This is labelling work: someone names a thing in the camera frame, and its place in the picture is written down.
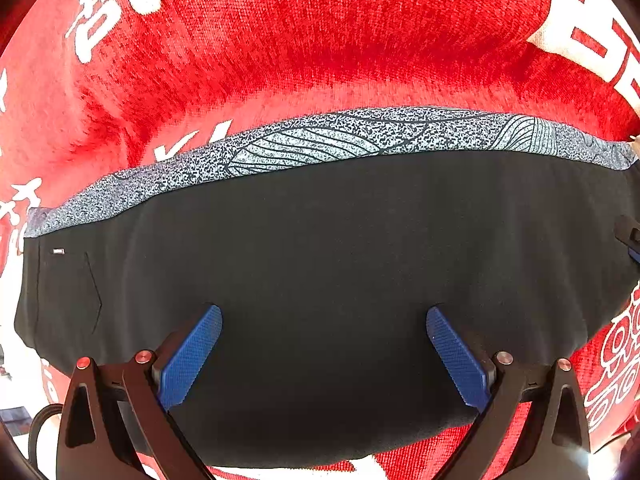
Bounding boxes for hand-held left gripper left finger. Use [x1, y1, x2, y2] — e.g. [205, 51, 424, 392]
[56, 304, 223, 480]

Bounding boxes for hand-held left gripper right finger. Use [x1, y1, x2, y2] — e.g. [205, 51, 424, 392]
[426, 305, 593, 480]

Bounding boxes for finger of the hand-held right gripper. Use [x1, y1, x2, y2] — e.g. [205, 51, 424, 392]
[614, 214, 640, 266]

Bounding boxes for black pants with patterned waistband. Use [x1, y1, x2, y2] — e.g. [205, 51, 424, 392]
[14, 106, 640, 470]

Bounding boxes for red printed blanket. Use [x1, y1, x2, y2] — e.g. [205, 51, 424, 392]
[0, 0, 640, 480]

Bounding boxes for black cable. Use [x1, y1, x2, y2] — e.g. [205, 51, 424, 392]
[27, 402, 67, 467]

